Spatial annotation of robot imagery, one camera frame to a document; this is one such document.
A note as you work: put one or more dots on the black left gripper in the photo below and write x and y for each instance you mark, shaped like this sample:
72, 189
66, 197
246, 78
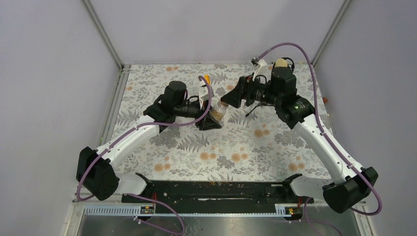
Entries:
207, 122

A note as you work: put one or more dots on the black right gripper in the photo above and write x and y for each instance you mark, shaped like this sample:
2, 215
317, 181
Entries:
243, 89

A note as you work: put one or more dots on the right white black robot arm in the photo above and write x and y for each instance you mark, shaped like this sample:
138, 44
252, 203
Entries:
349, 181

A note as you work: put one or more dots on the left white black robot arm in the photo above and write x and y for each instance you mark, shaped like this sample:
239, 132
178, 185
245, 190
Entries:
96, 171

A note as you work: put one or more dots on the blue yellow toy block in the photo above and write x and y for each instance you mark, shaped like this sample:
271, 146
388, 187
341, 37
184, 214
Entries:
207, 79

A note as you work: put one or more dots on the floral patterned table mat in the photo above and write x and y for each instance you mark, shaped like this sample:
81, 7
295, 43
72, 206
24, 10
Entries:
256, 144

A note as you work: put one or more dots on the cream foam studio microphone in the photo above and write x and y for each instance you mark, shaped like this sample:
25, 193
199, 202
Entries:
285, 62

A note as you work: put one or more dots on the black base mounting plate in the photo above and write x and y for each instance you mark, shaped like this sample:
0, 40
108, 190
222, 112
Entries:
217, 196

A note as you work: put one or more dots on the white slotted cable duct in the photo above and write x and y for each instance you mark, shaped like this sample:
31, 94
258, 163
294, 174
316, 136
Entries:
148, 210

